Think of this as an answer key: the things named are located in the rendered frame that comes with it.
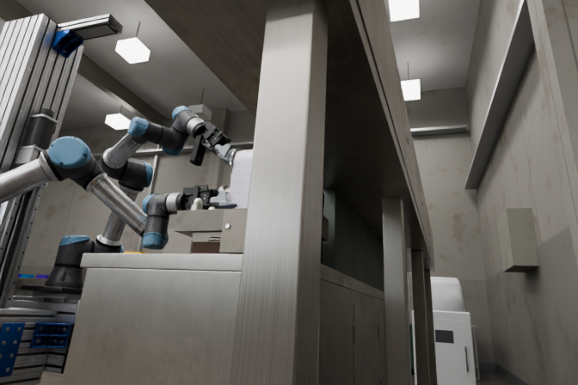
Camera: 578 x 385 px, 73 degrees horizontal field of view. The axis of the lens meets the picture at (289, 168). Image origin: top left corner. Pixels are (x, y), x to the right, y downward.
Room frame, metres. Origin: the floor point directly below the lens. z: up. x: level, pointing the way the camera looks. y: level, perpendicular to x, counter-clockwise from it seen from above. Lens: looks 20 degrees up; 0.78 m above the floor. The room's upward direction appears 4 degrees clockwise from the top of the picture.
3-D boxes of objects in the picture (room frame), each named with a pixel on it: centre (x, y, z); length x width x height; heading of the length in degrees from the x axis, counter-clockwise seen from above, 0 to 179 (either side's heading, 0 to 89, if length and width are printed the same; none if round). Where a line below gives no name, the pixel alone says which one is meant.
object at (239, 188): (1.22, 0.08, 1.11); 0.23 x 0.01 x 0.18; 68
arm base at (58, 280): (1.82, 0.95, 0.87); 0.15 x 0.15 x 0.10
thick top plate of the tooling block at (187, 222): (1.09, 0.09, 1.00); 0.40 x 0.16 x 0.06; 68
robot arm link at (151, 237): (1.39, 0.45, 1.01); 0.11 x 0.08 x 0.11; 13
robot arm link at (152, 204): (1.37, 0.45, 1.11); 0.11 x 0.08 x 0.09; 68
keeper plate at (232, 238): (1.00, 0.11, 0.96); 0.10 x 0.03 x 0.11; 68
